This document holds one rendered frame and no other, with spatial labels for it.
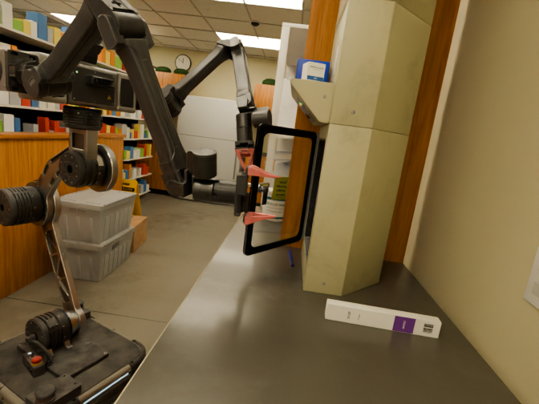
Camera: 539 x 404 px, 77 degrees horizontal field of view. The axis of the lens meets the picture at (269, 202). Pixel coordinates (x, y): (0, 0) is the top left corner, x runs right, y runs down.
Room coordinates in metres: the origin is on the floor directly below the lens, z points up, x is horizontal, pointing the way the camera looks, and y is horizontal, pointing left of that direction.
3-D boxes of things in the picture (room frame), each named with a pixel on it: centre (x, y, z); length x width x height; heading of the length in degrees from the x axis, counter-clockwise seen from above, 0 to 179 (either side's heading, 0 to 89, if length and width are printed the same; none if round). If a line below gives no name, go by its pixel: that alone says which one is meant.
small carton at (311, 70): (1.01, -0.08, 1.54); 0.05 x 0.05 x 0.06; 14
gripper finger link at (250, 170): (0.81, 0.03, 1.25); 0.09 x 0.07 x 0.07; 87
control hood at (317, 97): (1.06, -0.08, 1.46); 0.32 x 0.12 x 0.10; 177
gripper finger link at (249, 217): (0.81, 0.03, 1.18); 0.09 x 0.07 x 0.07; 87
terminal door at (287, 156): (1.09, -0.04, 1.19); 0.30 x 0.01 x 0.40; 141
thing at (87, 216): (2.80, 1.45, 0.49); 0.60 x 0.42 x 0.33; 177
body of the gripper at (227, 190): (0.81, 0.10, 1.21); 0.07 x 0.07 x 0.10; 87
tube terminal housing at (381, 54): (1.05, -0.26, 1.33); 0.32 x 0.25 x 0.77; 177
